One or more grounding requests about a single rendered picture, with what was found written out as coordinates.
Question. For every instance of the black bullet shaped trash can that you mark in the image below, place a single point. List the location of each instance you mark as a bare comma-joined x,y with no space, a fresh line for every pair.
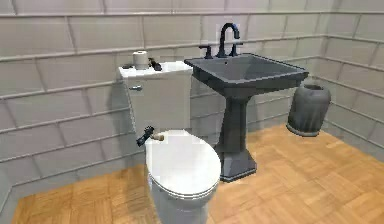
308,110

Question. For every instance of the dark grey pedestal sink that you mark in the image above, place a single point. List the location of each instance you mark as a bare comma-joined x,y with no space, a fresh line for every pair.
238,80

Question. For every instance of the small black object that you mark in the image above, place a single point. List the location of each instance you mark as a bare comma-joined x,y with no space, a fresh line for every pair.
155,64

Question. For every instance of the black sink faucet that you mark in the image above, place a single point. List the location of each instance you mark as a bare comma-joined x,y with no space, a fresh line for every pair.
225,40

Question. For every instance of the black toilet paper holder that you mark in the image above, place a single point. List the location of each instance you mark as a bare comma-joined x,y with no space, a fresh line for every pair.
148,134

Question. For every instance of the white toilet paper roll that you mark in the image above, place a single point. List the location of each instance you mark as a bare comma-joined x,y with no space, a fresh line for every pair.
140,60

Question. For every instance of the small dark flat object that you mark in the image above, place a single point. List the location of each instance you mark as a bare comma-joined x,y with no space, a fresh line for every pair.
126,66

